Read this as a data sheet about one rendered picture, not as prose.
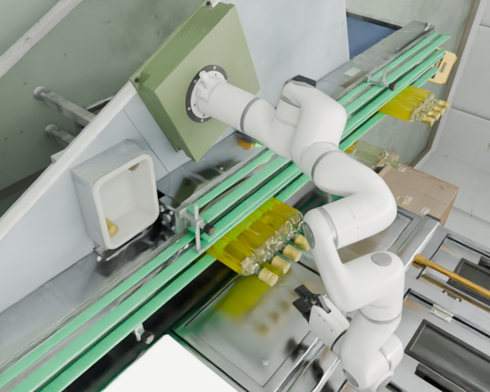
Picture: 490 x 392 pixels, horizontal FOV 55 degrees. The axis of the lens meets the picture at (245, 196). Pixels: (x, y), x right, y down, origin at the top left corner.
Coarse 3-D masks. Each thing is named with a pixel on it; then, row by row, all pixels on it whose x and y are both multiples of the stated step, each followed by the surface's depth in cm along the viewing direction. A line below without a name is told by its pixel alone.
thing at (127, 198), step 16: (144, 160) 116; (112, 176) 107; (128, 176) 122; (144, 176) 120; (96, 192) 106; (112, 192) 120; (128, 192) 125; (144, 192) 124; (96, 208) 109; (112, 208) 123; (128, 208) 128; (144, 208) 128; (128, 224) 125; (144, 224) 125; (112, 240) 120
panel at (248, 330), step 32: (224, 288) 140; (256, 288) 141; (288, 288) 142; (320, 288) 142; (192, 320) 132; (224, 320) 132; (256, 320) 132; (288, 320) 133; (192, 352) 124; (224, 352) 125; (256, 352) 125; (288, 352) 125; (256, 384) 117
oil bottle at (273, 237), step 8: (248, 216) 143; (240, 224) 140; (248, 224) 140; (256, 224) 140; (264, 224) 140; (256, 232) 138; (264, 232) 138; (272, 232) 138; (272, 240) 136; (280, 240) 137; (272, 248) 137
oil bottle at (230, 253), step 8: (224, 240) 135; (232, 240) 135; (208, 248) 136; (216, 248) 133; (224, 248) 133; (232, 248) 133; (240, 248) 133; (216, 256) 135; (224, 256) 133; (232, 256) 131; (240, 256) 130; (248, 256) 130; (256, 256) 131; (232, 264) 132; (240, 264) 129; (248, 264) 129; (240, 272) 131; (248, 272) 130
